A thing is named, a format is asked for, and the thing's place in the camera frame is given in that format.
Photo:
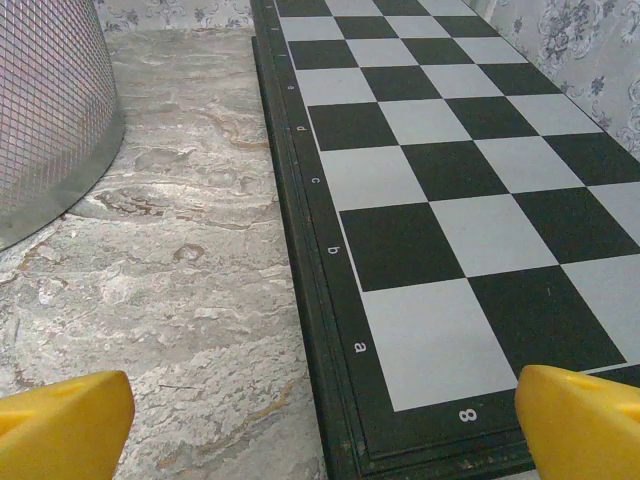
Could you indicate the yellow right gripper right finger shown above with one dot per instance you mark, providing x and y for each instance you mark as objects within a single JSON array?
[{"x": 585, "y": 430}]

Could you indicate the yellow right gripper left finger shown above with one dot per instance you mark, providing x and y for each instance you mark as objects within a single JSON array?
[{"x": 60, "y": 430}]

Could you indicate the clear plastic bucket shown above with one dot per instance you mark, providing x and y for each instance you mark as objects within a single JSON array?
[{"x": 50, "y": 100}]

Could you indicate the black and white chessboard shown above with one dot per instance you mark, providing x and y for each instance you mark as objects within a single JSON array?
[{"x": 450, "y": 225}]

